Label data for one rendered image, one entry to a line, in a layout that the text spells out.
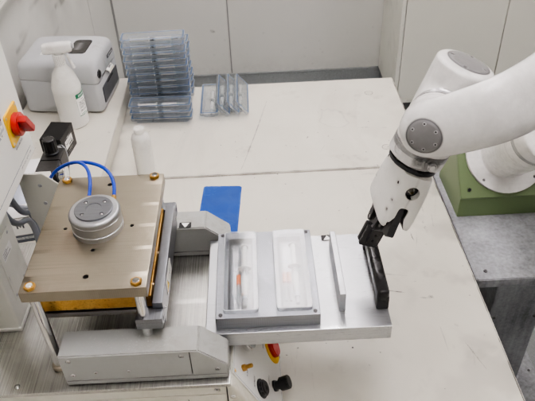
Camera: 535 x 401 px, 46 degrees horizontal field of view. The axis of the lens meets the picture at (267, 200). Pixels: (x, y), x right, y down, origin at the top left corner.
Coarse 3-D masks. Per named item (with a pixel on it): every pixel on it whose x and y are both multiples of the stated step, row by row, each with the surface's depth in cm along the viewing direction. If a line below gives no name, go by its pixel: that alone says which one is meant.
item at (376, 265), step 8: (368, 248) 108; (376, 248) 107; (368, 256) 107; (376, 256) 106; (376, 264) 104; (376, 272) 103; (384, 272) 103; (376, 280) 102; (384, 280) 101; (376, 288) 101; (384, 288) 100; (376, 296) 101; (384, 296) 100; (376, 304) 102; (384, 304) 101
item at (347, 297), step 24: (216, 240) 116; (312, 240) 115; (336, 240) 109; (216, 264) 111; (336, 264) 104; (360, 264) 110; (216, 288) 107; (336, 288) 104; (360, 288) 105; (336, 312) 102; (360, 312) 101; (384, 312) 101; (240, 336) 99; (264, 336) 99; (288, 336) 100; (312, 336) 100; (336, 336) 100; (360, 336) 100; (384, 336) 101
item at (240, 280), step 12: (228, 240) 111; (240, 240) 111; (252, 240) 111; (228, 252) 108; (240, 252) 108; (252, 252) 108; (228, 264) 106; (240, 264) 106; (252, 264) 106; (228, 276) 104; (240, 276) 104; (252, 276) 104; (228, 288) 102; (240, 288) 102; (252, 288) 102; (228, 300) 100; (240, 300) 100; (252, 300) 100
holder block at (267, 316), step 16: (224, 240) 112; (256, 240) 112; (272, 240) 112; (224, 256) 109; (272, 256) 109; (272, 272) 106; (272, 288) 103; (272, 304) 100; (224, 320) 98; (240, 320) 98; (256, 320) 99; (272, 320) 99; (288, 320) 99; (304, 320) 99; (320, 320) 99
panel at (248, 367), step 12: (240, 348) 105; (264, 348) 115; (240, 360) 103; (252, 360) 108; (264, 360) 113; (276, 360) 118; (240, 372) 101; (252, 372) 106; (264, 372) 111; (276, 372) 116; (252, 384) 104; (264, 396) 106; (276, 396) 112
